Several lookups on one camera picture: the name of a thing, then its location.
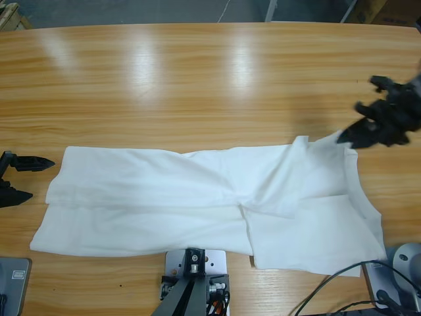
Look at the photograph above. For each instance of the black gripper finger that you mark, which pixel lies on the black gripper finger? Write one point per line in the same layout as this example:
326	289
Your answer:
356	135
14	197
367	109
33	163

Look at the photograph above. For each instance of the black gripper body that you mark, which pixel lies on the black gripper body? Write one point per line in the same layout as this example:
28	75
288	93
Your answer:
6	163
399	115

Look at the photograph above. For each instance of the white t-shirt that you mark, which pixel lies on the white t-shirt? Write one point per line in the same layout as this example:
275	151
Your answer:
164	197

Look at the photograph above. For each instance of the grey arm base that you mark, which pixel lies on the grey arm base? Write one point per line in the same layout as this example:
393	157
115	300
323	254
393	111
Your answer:
408	263
14	279

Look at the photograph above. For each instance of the cardboard box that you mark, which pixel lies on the cardboard box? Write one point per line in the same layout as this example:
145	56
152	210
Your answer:
388	11

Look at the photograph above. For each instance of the wooden crate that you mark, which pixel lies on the wooden crate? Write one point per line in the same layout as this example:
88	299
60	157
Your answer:
13	13

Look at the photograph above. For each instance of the orange clamp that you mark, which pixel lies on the orange clamp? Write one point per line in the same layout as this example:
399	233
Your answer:
215	304

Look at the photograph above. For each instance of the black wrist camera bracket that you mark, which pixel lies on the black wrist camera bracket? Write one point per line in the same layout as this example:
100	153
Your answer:
381	82

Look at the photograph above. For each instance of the white metal frame leg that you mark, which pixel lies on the white metal frame leg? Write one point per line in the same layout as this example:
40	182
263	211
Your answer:
272	10
349	10

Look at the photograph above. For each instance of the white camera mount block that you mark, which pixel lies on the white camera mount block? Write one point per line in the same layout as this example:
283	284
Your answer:
215	263

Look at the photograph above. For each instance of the dark camera post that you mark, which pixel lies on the dark camera post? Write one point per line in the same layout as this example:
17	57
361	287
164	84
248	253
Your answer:
184	296

